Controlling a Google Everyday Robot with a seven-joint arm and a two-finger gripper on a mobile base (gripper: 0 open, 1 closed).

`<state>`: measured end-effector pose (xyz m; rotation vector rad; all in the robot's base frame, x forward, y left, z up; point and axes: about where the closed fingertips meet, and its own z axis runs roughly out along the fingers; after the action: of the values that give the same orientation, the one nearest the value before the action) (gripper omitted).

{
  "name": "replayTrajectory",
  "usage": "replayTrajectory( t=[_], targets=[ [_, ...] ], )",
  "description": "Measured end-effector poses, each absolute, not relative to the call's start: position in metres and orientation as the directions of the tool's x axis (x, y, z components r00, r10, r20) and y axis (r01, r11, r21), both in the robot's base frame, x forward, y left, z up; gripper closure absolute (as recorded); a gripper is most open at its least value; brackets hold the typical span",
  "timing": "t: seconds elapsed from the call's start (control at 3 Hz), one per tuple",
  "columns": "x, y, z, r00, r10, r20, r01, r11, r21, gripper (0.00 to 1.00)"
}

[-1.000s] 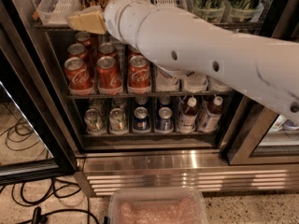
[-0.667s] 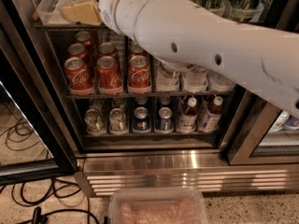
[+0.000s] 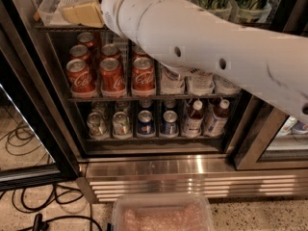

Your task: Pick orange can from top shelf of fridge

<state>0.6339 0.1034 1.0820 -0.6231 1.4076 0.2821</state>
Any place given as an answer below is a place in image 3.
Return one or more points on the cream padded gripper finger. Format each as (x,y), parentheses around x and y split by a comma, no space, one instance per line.
(84,12)

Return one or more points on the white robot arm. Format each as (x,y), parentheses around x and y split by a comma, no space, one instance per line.
(272,66)

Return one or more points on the back left cola can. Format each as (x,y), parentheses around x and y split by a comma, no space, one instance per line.
(88,39)

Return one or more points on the second row left cola can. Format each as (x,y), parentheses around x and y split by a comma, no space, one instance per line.
(81,52)

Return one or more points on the second row cola can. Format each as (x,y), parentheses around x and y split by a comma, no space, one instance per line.
(110,51)
(137,52)
(81,52)

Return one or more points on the second row middle cola can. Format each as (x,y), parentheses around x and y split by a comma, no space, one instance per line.
(110,51)

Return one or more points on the second row right cola can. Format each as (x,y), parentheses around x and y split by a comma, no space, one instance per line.
(137,52)

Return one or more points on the front left Coca-Cola can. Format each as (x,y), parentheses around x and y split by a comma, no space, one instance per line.
(79,75)

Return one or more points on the coca-cola can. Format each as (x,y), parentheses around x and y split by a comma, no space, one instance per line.
(79,75)
(112,77)
(143,77)

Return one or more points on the front middle Coca-Cola can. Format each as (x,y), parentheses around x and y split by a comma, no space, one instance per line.
(112,77)

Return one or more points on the front right Coca-Cola can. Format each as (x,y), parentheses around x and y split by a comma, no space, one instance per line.
(143,77)

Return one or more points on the left blue Pepsi can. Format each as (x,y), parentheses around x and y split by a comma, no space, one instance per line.
(145,128)

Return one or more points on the blue pepsi can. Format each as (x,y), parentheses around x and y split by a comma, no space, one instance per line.
(169,126)
(145,128)

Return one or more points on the right blue Pepsi can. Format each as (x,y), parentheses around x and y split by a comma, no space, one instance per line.
(169,126)

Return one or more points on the open fridge glass door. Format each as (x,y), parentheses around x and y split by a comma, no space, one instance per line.
(32,149)

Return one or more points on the right green tall can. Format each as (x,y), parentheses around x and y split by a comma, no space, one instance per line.
(251,0)

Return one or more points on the stainless steel fridge base grille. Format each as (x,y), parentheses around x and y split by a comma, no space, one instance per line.
(106,179)

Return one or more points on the blue can behind right door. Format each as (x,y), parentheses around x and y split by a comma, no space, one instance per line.
(300,128)

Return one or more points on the empty white tray far left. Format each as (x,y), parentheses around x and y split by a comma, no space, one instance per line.
(49,13)

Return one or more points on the left front water bottle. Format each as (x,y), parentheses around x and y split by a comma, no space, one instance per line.
(171,82)

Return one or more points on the water bottle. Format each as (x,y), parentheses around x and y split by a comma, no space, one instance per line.
(171,82)
(201,84)
(223,86)

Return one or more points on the middle front water bottle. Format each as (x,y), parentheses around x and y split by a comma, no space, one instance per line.
(201,84)

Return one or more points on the right front water bottle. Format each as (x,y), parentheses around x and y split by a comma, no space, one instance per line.
(223,86)

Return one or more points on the left brown tea bottle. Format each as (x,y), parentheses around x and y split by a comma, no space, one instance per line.
(191,127)

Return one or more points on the brown tea bottle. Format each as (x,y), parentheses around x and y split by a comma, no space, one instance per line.
(217,119)
(191,127)

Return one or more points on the right brown tea bottle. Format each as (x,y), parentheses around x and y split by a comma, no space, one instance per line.
(217,119)

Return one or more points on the clear plastic bin with bubblewrap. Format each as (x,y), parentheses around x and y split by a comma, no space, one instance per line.
(162,212)

